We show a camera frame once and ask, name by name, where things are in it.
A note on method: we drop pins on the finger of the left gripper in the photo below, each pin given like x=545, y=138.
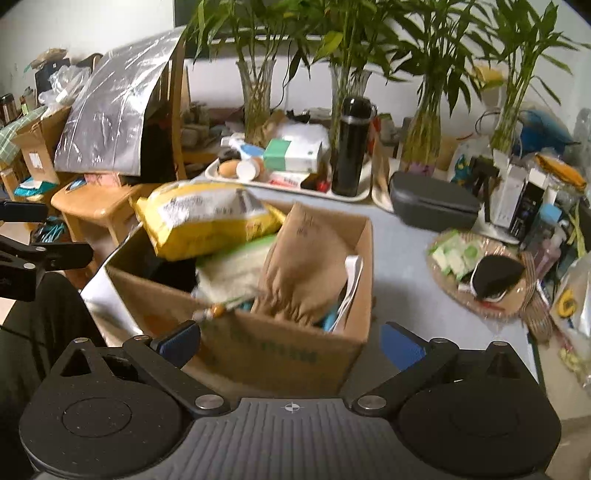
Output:
x=61, y=256

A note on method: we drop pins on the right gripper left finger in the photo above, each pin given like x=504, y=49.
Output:
x=159, y=362

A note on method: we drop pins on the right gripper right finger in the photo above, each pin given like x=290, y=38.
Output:
x=421, y=363

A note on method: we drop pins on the yellow wet wipes pack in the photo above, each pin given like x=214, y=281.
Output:
x=188, y=219

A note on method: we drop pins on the wooden chair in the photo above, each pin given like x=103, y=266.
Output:
x=105, y=199

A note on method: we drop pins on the cardboard box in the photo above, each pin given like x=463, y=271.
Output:
x=277, y=347

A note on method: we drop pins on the woven basket tray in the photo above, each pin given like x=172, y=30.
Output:
x=452, y=258

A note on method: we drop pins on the brown cloth pouch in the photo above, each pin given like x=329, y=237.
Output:
x=304, y=272

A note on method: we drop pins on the dark grey zip case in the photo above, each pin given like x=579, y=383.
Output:
x=432, y=204

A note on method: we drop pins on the white plastic tray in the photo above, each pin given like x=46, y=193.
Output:
x=291, y=183

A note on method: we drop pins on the small brown pouch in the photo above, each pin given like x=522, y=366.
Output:
x=228, y=169

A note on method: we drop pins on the black white product box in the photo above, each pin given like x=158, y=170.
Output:
x=527, y=208

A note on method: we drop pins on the white round jar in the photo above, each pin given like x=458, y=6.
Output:
x=247, y=170

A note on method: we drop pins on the white blue tube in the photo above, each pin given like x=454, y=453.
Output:
x=244, y=149

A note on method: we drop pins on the black thermos bottle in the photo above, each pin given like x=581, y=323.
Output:
x=356, y=117

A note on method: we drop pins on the green white tissue box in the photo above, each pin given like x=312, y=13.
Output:
x=292, y=156

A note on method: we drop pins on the glass vase bamboo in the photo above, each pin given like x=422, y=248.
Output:
x=348, y=35
x=254, y=31
x=516, y=36
x=441, y=40

